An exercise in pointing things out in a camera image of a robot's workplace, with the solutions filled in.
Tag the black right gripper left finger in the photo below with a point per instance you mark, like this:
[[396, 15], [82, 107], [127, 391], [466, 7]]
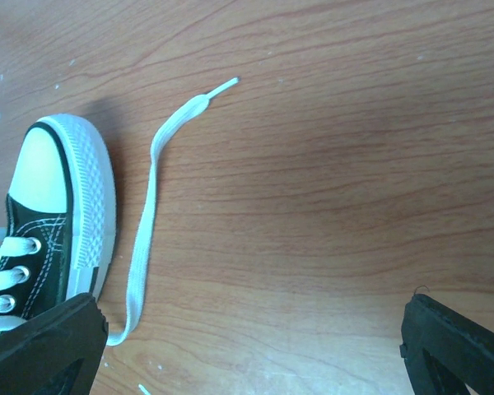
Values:
[[57, 352]]

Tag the white shoelace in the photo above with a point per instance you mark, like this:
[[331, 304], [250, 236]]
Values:
[[137, 274]]

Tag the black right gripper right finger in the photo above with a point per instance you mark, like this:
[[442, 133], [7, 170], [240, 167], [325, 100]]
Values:
[[444, 352]]

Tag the black white canvas sneaker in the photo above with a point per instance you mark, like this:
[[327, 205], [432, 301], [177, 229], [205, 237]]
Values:
[[61, 217]]

